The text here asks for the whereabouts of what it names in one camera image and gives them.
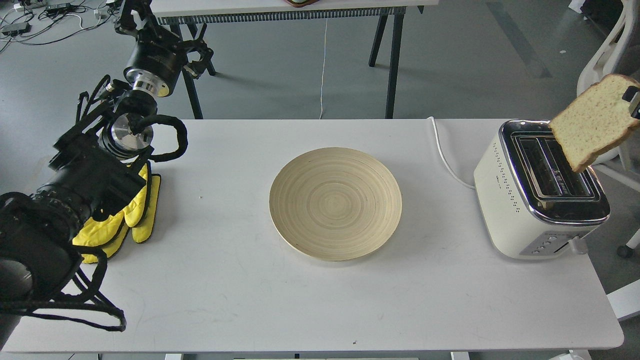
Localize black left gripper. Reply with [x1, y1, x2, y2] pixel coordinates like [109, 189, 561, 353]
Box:
[114, 0, 216, 98]

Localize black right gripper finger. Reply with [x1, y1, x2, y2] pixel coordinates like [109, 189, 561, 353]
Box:
[622, 86, 640, 120]

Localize slice of bread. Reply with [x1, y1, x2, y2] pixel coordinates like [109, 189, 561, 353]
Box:
[549, 73, 639, 173]

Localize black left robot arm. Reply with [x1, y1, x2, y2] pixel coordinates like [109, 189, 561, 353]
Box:
[0, 0, 215, 343]

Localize cream two-slot toaster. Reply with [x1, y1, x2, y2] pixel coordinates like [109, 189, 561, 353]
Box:
[473, 120, 611, 261]

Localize white chair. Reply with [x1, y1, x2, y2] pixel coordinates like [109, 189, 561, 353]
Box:
[576, 0, 640, 322]

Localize brown object on background table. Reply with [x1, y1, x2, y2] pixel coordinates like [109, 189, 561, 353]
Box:
[285, 0, 318, 8]

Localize yellow oven glove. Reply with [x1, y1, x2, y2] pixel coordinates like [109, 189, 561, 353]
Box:
[71, 161, 162, 258]

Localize white background table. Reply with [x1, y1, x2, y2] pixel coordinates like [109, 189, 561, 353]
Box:
[151, 0, 439, 119]

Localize round wooden plate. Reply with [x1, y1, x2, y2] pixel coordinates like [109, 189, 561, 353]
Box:
[269, 146, 403, 262]

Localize floor cables and power strips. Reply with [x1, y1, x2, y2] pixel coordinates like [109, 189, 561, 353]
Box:
[0, 0, 126, 53]

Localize thin white hanging cable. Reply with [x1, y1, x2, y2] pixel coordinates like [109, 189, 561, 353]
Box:
[319, 18, 329, 120]

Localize white toaster power cable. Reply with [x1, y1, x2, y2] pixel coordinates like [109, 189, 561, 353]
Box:
[427, 116, 477, 190]

